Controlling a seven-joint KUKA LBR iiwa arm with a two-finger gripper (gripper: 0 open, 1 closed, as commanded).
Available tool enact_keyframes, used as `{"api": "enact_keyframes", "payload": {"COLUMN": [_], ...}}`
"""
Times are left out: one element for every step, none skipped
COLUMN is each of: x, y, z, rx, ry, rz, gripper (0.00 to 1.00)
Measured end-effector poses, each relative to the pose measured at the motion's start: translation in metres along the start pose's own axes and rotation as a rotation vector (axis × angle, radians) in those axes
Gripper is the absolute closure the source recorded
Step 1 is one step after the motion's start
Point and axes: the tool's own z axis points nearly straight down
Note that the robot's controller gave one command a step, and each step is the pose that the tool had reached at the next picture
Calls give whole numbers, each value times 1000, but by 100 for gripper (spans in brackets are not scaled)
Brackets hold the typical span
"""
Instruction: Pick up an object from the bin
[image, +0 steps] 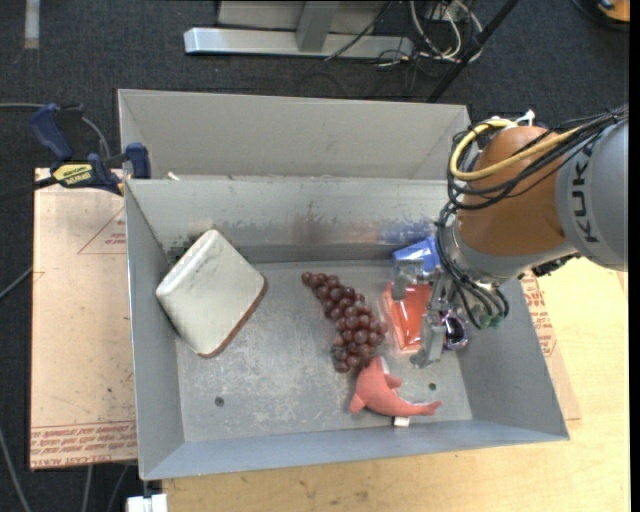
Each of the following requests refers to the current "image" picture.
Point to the orange packet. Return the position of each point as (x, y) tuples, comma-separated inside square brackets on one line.
[(407, 322)]

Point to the brown cardboard board, red print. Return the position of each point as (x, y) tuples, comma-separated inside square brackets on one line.
[(80, 325)]

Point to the blue plastic packet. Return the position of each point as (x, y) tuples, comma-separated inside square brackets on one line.
[(417, 252)]

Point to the pink plush dolphin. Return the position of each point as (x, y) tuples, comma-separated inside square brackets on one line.
[(382, 395)]

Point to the pale grey metal gripper finger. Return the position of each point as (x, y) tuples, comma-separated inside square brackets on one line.
[(429, 345), (402, 286)]

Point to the purple toy grape bunch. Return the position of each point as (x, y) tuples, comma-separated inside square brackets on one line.
[(352, 325)]

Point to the grey metal bin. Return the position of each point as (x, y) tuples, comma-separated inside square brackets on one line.
[(280, 390)]

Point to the white toy bread slice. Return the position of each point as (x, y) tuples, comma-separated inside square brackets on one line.
[(210, 290)]

